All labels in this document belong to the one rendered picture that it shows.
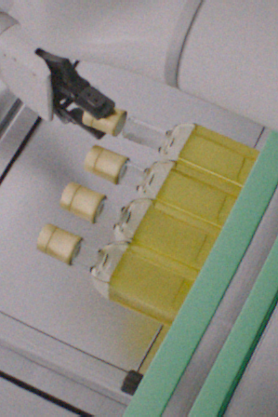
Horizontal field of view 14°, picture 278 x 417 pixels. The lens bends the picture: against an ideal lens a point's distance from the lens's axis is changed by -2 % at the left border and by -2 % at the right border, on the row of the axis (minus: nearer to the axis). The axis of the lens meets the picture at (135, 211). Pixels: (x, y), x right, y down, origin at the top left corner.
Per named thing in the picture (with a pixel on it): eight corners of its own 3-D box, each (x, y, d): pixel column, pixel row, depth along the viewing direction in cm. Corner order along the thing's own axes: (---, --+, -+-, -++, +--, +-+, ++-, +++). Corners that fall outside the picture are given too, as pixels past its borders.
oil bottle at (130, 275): (275, 326, 125) (107, 252, 129) (282, 305, 120) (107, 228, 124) (256, 367, 122) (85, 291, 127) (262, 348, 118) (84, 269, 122)
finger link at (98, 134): (59, 123, 140) (99, 152, 138) (59, 108, 137) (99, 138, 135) (77, 107, 141) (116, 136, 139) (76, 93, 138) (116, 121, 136)
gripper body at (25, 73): (-15, 86, 143) (46, 132, 140) (-23, 37, 134) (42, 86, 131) (25, 52, 146) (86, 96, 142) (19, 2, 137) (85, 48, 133)
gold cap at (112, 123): (127, 121, 137) (95, 108, 137) (127, 104, 133) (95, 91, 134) (113, 142, 135) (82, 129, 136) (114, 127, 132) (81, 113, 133)
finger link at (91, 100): (58, 93, 134) (99, 122, 132) (57, 78, 132) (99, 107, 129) (76, 77, 136) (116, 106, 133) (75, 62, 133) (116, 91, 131)
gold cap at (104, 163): (129, 168, 133) (97, 153, 134) (130, 152, 130) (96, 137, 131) (116, 191, 132) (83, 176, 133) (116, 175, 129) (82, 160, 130)
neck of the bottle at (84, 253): (101, 256, 127) (64, 238, 128) (101, 244, 125) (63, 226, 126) (89, 276, 126) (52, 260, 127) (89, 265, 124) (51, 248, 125)
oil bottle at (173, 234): (295, 283, 127) (129, 210, 131) (302, 262, 122) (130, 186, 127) (276, 323, 125) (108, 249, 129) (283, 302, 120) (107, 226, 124)
